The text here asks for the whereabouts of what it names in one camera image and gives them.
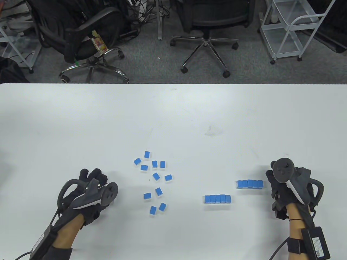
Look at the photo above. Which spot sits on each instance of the white metal rack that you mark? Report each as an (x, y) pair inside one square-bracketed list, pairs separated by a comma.
[(25, 58)]

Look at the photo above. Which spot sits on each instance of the colourful snack packet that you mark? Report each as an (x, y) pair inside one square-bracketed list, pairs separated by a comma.
[(99, 43)]

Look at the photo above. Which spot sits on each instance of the grey crumpled cloth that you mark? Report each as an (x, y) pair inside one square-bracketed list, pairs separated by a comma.
[(12, 20)]

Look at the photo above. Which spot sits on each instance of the black chair with chrome base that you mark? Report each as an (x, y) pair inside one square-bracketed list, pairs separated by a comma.
[(81, 35)]

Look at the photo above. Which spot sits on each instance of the grey and white controller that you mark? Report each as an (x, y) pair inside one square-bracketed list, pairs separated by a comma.
[(108, 193), (282, 169)]

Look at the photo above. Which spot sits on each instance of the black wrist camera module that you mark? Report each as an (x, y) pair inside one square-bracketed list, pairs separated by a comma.
[(279, 211)]

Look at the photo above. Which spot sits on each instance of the black flat case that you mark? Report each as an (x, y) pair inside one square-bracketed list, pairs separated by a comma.
[(334, 35)]

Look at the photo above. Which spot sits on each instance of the person's right hand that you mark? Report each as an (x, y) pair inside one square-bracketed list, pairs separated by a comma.
[(279, 193)]

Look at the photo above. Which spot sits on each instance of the person's left hand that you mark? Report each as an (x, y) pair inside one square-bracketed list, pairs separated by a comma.
[(92, 214)]

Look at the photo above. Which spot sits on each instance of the black box with white label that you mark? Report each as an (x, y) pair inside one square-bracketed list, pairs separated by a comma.
[(315, 242)]

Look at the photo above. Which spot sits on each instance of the white metal cart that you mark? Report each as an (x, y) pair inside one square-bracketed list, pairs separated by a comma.
[(282, 44)]

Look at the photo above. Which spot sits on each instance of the white desk leg post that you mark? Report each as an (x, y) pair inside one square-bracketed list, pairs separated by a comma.
[(160, 21)]

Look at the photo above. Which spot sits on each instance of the black bag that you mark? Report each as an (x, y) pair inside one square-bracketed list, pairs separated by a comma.
[(10, 71)]

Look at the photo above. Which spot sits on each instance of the blue mahjong tile wall row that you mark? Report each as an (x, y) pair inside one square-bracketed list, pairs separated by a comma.
[(217, 199), (249, 184)]

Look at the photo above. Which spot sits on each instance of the person's left forearm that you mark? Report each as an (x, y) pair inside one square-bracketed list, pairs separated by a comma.
[(67, 230)]

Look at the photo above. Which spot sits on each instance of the plain black forearm box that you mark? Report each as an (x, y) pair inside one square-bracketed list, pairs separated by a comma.
[(43, 243)]

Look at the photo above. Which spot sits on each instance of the black mesh office chair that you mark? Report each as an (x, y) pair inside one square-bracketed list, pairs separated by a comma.
[(214, 16)]

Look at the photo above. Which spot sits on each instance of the blue mahjong tiles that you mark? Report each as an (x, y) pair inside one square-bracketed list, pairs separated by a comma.
[(156, 176)]

